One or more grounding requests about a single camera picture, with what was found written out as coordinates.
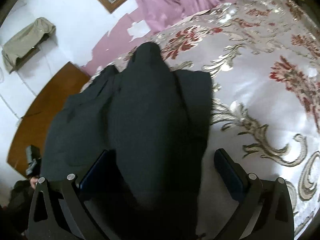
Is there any black jacket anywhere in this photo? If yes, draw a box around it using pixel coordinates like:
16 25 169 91
41 42 212 239

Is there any brown wooden headboard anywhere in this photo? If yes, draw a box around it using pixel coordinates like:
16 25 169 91
7 62 89 177

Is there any beige cloth covered box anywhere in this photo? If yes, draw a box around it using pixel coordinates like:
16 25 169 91
2 17 56 74

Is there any floral satin bedspread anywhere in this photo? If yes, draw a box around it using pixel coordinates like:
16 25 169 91
80 0 320 240

